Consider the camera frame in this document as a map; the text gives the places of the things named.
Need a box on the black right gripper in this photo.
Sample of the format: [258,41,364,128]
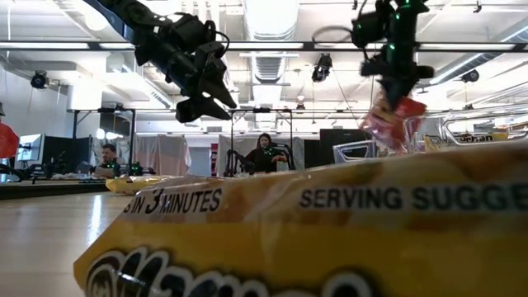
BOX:
[361,43,435,111]

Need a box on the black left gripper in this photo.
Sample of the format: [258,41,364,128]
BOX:
[134,20,238,124]

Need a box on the red spicy chicken noodle pack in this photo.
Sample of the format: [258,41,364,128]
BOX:
[359,95,428,152]

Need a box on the yellow creamy chicken noodle pack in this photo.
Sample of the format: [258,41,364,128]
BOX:
[424,131,511,152]
[73,142,528,297]
[105,175,178,196]

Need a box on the white sheet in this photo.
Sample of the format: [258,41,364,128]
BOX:
[217,134,306,173]

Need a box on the clear plastic bin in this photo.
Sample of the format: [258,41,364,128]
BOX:
[424,111,528,149]
[332,139,380,165]

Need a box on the pale pink sheet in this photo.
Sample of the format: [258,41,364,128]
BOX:
[134,134,193,177]

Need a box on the person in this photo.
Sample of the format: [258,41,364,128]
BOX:
[246,132,290,174]
[0,101,21,160]
[93,143,125,179]

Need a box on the black computer monitor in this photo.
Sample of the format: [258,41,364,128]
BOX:
[319,128,372,158]
[43,135,94,173]

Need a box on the dark distant table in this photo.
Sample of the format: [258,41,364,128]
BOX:
[0,177,109,201]

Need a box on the bright computer monitor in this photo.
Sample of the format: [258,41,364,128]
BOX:
[14,133,45,164]

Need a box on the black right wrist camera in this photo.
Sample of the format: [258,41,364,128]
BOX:
[351,10,391,49]

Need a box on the black right camera cable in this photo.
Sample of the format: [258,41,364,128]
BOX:
[312,25,360,47]

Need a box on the white ceiling air duct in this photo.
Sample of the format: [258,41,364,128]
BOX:
[241,0,300,109]

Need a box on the black aluminium rig frame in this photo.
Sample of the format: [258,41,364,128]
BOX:
[0,39,528,54]

